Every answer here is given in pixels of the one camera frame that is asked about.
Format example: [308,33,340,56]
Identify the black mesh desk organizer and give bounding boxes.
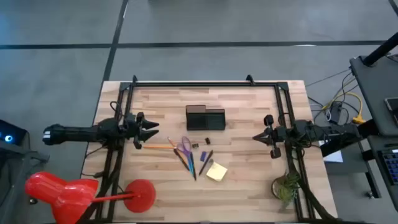
[185,105,226,131]

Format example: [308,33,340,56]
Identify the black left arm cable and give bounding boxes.
[109,100,124,123]

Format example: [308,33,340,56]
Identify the grey side table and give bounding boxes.
[349,54,398,138]

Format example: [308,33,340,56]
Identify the blue pen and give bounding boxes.
[190,152,198,182]

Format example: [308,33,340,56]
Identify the black pole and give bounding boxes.
[361,30,398,67]

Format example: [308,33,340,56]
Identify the dark brown pen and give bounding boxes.
[198,149,214,176]

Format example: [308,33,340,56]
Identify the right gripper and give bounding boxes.
[252,114,292,160]

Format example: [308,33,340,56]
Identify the black smartphone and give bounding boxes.
[384,96,398,126]

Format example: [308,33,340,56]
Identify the black power adapter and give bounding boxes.
[329,102,343,124]

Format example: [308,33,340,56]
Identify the black table edge cable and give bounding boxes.
[80,145,107,179]

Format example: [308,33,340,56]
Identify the white paper sheet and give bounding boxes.
[320,139,345,164]

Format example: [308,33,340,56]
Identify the grey laptop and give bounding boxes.
[368,136,398,214]

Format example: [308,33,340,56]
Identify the black floor cables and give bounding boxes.
[305,67,362,126]

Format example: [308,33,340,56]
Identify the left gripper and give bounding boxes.
[123,111,160,151]

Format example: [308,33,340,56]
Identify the grey cart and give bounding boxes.
[0,145,51,224]

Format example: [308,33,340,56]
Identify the black pen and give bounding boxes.
[173,148,191,172]

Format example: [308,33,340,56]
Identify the black metal table frame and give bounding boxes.
[76,74,341,224]

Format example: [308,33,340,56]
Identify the black computer with blue light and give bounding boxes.
[0,119,29,147]

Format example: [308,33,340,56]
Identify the green plant in round holder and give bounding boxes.
[271,170,302,209]

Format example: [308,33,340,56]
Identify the purple handled scissors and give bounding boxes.
[176,136,195,177]

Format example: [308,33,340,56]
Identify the yellow cable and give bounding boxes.
[321,91,367,126]

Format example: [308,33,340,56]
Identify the yellow sticky note pad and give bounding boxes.
[205,161,229,183]

